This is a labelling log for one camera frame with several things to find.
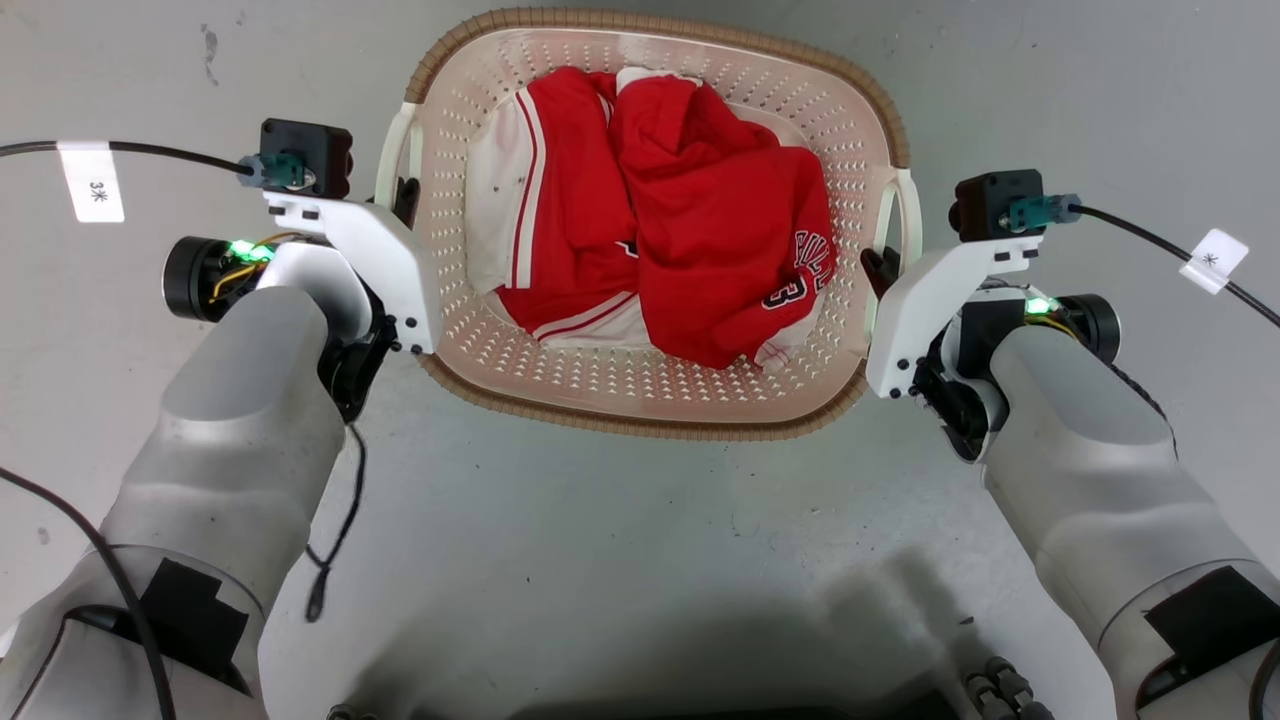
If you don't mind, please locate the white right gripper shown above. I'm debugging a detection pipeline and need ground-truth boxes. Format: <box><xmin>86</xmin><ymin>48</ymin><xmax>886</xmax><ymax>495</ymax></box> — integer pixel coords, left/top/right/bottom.
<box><xmin>860</xmin><ymin>232</ymin><xmax>1045</xmax><ymax>464</ymax></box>

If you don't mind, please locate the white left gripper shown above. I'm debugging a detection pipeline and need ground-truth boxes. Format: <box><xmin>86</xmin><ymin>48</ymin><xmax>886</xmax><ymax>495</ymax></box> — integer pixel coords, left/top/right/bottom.
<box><xmin>263</xmin><ymin>176</ymin><xmax>443</xmax><ymax>424</ymax></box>

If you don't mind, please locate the beige plastic laundry basket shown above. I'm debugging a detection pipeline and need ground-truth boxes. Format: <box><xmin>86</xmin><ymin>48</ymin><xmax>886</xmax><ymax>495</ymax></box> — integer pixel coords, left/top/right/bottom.
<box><xmin>374</xmin><ymin>7</ymin><xmax>924</xmax><ymax>443</ymax></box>

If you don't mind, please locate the red and white striped garment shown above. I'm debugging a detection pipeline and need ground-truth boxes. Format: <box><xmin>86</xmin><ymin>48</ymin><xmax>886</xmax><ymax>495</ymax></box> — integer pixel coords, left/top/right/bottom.
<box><xmin>466</xmin><ymin>66</ymin><xmax>653</xmax><ymax>349</ymax></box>

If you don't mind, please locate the red jersey with number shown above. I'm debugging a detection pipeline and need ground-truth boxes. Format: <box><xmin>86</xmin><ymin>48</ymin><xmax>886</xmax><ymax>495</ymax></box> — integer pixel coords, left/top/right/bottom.
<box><xmin>608</xmin><ymin>75</ymin><xmax>839</xmax><ymax>374</ymax></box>

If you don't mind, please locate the black left camera cable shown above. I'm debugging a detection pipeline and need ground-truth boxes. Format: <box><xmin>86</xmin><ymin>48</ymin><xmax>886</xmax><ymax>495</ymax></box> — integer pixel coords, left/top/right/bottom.
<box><xmin>0</xmin><ymin>139</ymin><xmax>251</xmax><ymax>176</ymax></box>

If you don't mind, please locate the black camera cable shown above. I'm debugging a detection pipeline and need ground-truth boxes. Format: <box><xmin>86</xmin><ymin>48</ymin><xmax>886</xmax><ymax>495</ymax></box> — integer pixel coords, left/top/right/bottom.
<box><xmin>1076</xmin><ymin>204</ymin><xmax>1280</xmax><ymax>329</ymax></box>
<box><xmin>0</xmin><ymin>139</ymin><xmax>251</xmax><ymax>176</ymax></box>

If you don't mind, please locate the black right camera cable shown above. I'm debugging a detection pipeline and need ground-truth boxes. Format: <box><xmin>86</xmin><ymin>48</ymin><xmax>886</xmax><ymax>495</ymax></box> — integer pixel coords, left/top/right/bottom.
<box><xmin>1076</xmin><ymin>204</ymin><xmax>1280</xmax><ymax>329</ymax></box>

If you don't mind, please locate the white cable label tag long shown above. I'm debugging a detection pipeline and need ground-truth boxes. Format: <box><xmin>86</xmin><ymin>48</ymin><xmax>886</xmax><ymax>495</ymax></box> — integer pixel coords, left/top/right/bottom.
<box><xmin>57</xmin><ymin>140</ymin><xmax>127</xmax><ymax>224</ymax></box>

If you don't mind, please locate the thin black dangling arm cable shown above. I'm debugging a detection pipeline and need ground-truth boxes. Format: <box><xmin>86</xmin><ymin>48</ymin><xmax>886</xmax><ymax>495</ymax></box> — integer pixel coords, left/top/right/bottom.
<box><xmin>303</xmin><ymin>423</ymin><xmax>368</xmax><ymax>624</ymax></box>

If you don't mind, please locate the white cable label tag small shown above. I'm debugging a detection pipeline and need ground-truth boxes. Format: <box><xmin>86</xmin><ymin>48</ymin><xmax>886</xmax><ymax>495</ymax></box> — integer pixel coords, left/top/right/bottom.
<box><xmin>1179</xmin><ymin>229</ymin><xmax>1251</xmax><ymax>296</ymax></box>

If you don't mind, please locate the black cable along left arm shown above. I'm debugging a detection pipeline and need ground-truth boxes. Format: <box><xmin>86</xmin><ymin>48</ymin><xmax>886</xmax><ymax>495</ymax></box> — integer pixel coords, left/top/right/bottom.
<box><xmin>0</xmin><ymin>466</ymin><xmax>179</xmax><ymax>720</ymax></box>

